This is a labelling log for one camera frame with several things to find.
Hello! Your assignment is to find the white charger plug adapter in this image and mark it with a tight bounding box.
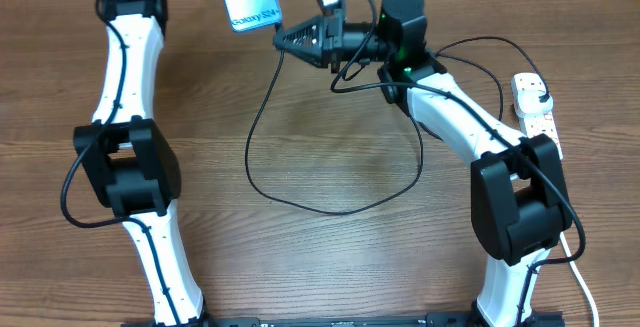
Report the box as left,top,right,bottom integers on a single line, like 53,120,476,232
514,90,554,118

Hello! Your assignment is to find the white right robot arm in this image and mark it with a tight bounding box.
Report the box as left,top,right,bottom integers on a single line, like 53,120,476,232
273,0,579,326

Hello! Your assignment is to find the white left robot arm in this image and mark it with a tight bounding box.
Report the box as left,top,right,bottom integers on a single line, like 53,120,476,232
60,0,214,326

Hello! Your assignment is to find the black charger cable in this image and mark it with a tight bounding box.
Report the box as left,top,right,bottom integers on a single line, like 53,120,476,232
244,21,551,216

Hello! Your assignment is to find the white power strip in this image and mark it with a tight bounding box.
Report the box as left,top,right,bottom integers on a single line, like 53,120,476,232
510,72,563,159

